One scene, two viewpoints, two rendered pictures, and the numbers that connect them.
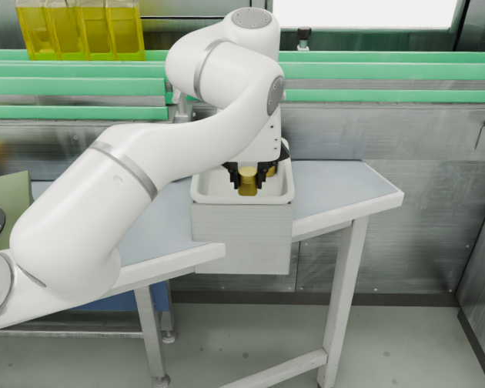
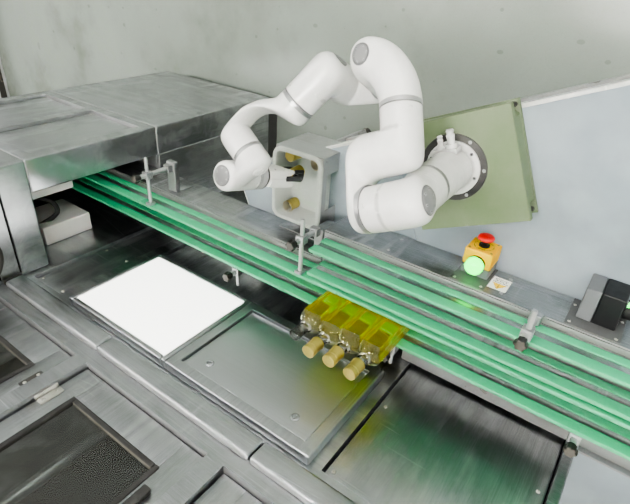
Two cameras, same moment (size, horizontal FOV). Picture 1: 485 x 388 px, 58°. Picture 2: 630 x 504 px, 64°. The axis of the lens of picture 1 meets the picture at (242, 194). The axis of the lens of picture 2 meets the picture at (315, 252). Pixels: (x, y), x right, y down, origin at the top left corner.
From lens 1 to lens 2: 1.05 m
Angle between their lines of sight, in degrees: 35
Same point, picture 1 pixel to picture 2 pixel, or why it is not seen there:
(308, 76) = (240, 241)
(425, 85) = (190, 215)
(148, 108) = (331, 244)
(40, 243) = (320, 57)
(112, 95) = (345, 257)
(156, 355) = not seen: hidden behind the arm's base
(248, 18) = (222, 175)
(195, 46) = (245, 154)
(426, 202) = not seen: hidden behind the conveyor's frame
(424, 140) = (211, 197)
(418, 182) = not seen: hidden behind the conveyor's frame
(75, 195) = (304, 76)
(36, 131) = (411, 261)
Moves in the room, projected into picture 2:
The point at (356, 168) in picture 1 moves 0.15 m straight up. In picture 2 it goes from (252, 197) to (221, 211)
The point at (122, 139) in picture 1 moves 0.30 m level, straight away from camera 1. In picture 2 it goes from (282, 101) to (310, 231)
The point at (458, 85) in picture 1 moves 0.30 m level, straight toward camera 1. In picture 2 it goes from (176, 209) to (199, 142)
